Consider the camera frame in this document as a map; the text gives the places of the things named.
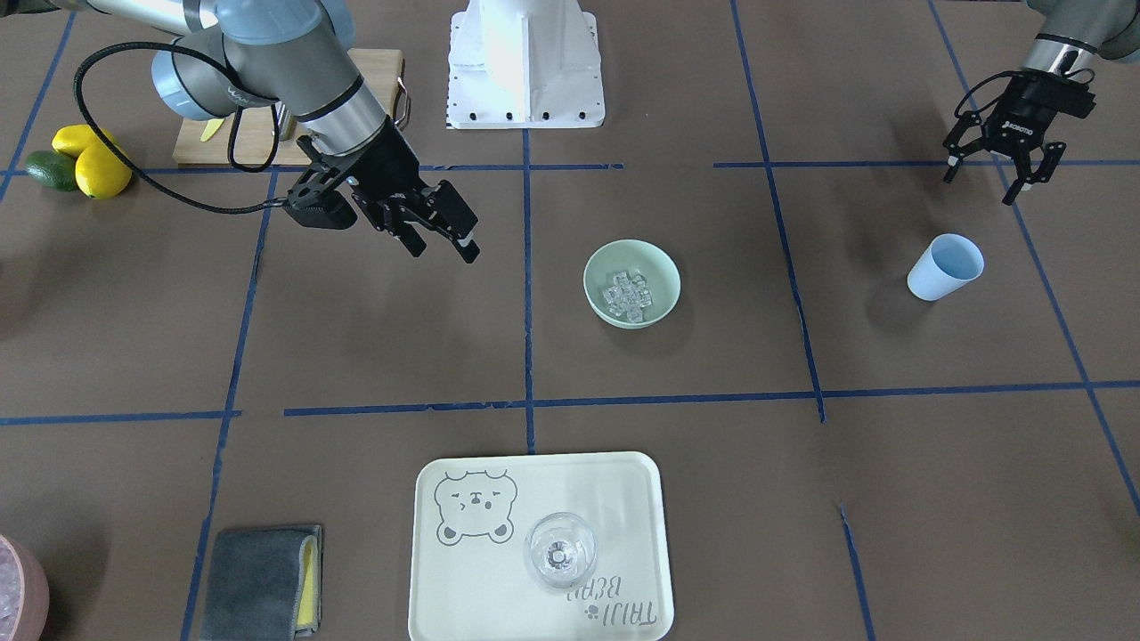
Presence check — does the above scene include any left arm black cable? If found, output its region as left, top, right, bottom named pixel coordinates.
left=953, top=68, right=1098, bottom=122

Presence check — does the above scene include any wooden cutting board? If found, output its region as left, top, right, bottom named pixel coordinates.
left=172, top=48, right=404, bottom=167

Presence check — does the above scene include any light blue plastic cup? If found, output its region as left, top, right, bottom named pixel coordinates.
left=907, top=234, right=985, bottom=303

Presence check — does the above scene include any cream bear tray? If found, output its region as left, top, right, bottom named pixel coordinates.
left=408, top=451, right=675, bottom=640

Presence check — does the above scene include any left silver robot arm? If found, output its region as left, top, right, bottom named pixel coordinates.
left=943, top=1, right=1139, bottom=206

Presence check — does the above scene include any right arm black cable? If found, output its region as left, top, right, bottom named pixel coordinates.
left=73, top=41, right=295, bottom=216

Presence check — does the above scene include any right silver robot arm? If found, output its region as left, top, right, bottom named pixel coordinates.
left=3, top=1, right=479, bottom=263

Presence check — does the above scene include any grey folded cloth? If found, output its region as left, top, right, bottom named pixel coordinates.
left=200, top=524, right=324, bottom=640

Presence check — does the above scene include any clear wine glass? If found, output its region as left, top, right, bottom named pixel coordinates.
left=526, top=512, right=599, bottom=591

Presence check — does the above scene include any green lime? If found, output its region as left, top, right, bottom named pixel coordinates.
left=24, top=151, right=80, bottom=193

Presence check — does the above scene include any yellow plastic knife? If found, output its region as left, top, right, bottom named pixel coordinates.
left=200, top=117, right=225, bottom=141

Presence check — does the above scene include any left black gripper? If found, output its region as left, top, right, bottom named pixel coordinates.
left=943, top=70, right=1096, bottom=206

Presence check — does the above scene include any yellow lemon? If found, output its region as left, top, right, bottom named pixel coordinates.
left=75, top=141, right=135, bottom=198
left=52, top=123, right=117, bottom=159

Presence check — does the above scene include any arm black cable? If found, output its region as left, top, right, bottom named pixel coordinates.
left=953, top=68, right=1098, bottom=122
left=73, top=41, right=295, bottom=216

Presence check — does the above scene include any yellow lemon upper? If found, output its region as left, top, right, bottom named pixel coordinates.
left=52, top=123, right=117, bottom=159

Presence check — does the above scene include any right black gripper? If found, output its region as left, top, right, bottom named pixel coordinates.
left=335, top=120, right=480, bottom=263

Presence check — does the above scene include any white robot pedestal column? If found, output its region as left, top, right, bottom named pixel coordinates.
left=445, top=1, right=606, bottom=130

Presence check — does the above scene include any pink bowl of ice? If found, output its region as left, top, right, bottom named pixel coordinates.
left=1, top=535, right=50, bottom=640

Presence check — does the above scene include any green ceramic bowl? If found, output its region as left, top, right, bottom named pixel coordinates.
left=583, top=240, right=681, bottom=330

